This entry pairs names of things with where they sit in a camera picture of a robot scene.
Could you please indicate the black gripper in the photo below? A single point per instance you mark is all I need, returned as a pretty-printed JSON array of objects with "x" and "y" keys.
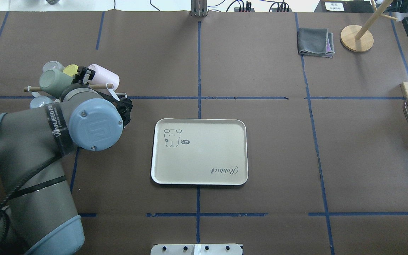
[{"x": 84, "y": 74}]

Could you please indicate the green cup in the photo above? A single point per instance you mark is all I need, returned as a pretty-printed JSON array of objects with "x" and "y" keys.
[{"x": 54, "y": 82}]

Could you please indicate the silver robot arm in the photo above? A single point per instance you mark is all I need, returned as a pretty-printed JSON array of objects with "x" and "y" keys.
[{"x": 38, "y": 215}]

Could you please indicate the yellow cup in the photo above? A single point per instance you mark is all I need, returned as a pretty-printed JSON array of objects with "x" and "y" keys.
[{"x": 71, "y": 70}]

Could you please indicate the pink cup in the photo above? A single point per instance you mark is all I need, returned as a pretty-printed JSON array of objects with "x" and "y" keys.
[{"x": 103, "y": 76}]

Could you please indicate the grey cup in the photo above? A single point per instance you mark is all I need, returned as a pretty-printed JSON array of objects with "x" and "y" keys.
[{"x": 51, "y": 65}]

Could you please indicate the light blue cup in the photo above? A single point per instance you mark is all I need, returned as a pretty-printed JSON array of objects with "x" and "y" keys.
[{"x": 40, "y": 101}]

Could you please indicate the cream rabbit serving tray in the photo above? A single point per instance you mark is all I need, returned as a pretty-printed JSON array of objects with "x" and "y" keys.
[{"x": 192, "y": 151}]

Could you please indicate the folded grey cloth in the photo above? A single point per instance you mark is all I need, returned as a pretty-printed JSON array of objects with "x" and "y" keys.
[{"x": 317, "y": 42}]

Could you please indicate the black box with label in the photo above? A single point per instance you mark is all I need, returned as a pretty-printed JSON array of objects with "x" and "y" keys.
[{"x": 331, "y": 6}]

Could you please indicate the wooden mug tree stand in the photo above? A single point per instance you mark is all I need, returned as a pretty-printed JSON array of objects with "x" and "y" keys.
[{"x": 357, "y": 38}]

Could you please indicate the white wire cup rack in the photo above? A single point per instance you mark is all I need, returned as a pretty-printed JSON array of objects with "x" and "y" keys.
[{"x": 65, "y": 92}]

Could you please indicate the aluminium frame post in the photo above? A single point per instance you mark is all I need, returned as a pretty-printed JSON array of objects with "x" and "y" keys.
[{"x": 199, "y": 8}]

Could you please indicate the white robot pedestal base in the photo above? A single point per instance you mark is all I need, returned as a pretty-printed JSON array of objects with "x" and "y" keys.
[{"x": 198, "y": 249}]

